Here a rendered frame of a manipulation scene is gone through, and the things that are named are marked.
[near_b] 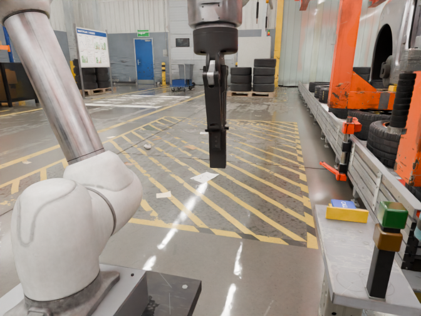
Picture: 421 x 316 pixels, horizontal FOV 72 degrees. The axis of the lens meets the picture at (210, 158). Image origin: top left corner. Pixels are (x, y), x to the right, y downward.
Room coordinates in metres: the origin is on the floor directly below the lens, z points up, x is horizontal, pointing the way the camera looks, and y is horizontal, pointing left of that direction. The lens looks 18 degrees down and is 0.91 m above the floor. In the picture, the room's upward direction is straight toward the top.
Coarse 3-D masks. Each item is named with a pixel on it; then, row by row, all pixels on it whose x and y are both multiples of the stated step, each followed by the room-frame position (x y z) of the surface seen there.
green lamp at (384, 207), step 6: (384, 204) 0.50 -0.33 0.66; (390, 204) 0.50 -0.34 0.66; (396, 204) 0.50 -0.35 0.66; (402, 204) 0.50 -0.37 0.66; (378, 210) 0.51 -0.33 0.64; (384, 210) 0.48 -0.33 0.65; (390, 210) 0.48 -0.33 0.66; (396, 210) 0.48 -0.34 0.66; (402, 210) 0.48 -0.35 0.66; (378, 216) 0.50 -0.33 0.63; (384, 216) 0.48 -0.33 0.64; (390, 216) 0.48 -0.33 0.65; (396, 216) 0.47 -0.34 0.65; (402, 216) 0.47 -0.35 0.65; (384, 222) 0.48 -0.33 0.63; (390, 222) 0.48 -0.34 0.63; (396, 222) 0.47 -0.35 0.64; (402, 222) 0.47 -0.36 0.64; (396, 228) 0.48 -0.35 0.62; (402, 228) 0.47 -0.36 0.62
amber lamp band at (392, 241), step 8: (376, 224) 0.51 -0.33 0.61; (376, 232) 0.50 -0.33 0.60; (384, 232) 0.48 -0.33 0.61; (400, 232) 0.48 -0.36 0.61; (376, 240) 0.49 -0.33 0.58; (384, 240) 0.48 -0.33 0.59; (392, 240) 0.47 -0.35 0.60; (400, 240) 0.47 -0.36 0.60; (384, 248) 0.48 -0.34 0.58; (392, 248) 0.47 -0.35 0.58
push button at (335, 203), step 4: (332, 200) 0.88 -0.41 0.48; (336, 200) 0.88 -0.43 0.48; (340, 200) 0.88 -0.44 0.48; (332, 204) 0.86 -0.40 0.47; (336, 204) 0.85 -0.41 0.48; (340, 204) 0.85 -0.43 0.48; (344, 204) 0.85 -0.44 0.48; (348, 204) 0.85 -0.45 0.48; (352, 204) 0.85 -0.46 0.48; (352, 208) 0.83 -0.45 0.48
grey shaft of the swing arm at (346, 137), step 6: (348, 120) 2.09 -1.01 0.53; (348, 138) 2.09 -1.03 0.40; (342, 144) 2.11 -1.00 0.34; (348, 144) 2.08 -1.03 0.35; (342, 150) 2.09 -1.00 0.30; (348, 150) 2.08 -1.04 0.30; (342, 156) 2.10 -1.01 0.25; (348, 156) 2.07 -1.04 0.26; (342, 162) 2.09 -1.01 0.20; (348, 162) 2.06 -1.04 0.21; (342, 168) 2.08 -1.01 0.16
